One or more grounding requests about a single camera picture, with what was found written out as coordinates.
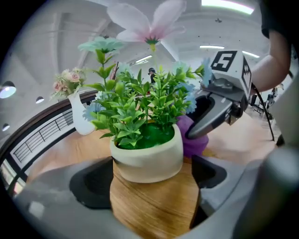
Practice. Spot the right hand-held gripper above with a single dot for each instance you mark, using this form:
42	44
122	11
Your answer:
230	77

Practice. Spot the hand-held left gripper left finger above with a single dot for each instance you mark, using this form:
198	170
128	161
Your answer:
58	210

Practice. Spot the person's right forearm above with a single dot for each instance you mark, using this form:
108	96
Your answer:
273	65

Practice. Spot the black pendant lamp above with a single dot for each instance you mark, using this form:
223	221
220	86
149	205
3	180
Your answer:
39	100
7	89
5	127

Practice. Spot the wooden-topped black railing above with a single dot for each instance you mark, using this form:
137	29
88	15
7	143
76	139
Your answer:
46	114

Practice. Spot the purple microfibre cloth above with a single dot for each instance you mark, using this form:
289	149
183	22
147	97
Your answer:
196	145

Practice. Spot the white ceiling tube light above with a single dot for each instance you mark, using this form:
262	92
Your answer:
143	59
251	54
226	4
211	47

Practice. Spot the person's black shirt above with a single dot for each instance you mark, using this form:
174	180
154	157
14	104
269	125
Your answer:
280	18

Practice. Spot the white vase with pink flowers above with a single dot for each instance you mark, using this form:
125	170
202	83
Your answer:
80	119

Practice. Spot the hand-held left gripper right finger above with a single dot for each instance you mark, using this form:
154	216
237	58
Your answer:
245	186

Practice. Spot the green plant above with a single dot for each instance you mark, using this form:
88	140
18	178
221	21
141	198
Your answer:
147	163

